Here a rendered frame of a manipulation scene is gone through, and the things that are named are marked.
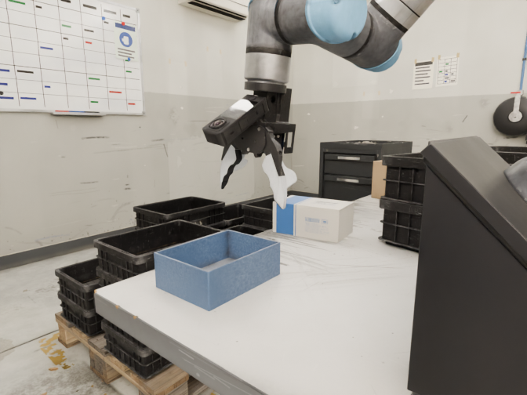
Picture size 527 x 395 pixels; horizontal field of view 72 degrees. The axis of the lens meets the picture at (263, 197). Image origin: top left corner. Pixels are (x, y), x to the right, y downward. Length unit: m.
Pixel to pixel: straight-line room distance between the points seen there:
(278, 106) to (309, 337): 0.38
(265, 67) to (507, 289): 0.43
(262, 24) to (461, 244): 0.42
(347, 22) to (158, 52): 3.27
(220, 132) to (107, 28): 2.99
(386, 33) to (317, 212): 0.51
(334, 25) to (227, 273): 0.41
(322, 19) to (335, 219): 0.57
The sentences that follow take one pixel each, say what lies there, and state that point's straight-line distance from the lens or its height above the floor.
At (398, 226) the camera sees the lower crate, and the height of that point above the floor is 0.76.
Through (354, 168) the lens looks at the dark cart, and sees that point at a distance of 2.50.
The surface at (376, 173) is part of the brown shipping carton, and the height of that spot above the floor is 0.81.
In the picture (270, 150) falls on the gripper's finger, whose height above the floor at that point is 0.96.
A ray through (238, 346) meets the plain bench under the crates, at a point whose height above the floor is 0.70.
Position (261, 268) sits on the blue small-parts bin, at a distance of 0.71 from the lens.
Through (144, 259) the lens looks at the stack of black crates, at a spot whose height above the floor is 0.58.
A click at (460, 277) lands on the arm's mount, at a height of 0.87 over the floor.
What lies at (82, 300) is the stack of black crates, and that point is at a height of 0.31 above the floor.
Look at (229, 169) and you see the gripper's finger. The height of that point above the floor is 0.92.
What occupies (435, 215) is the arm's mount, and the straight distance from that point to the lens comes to 0.35.
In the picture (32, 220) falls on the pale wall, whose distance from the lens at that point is 3.21.
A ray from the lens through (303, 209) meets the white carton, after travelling 0.99.
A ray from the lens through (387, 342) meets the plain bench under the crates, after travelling 0.58.
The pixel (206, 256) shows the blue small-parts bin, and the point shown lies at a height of 0.73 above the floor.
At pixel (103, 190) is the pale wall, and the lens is 3.39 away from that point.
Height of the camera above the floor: 1.00
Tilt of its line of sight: 11 degrees down
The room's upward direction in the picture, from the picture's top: straight up
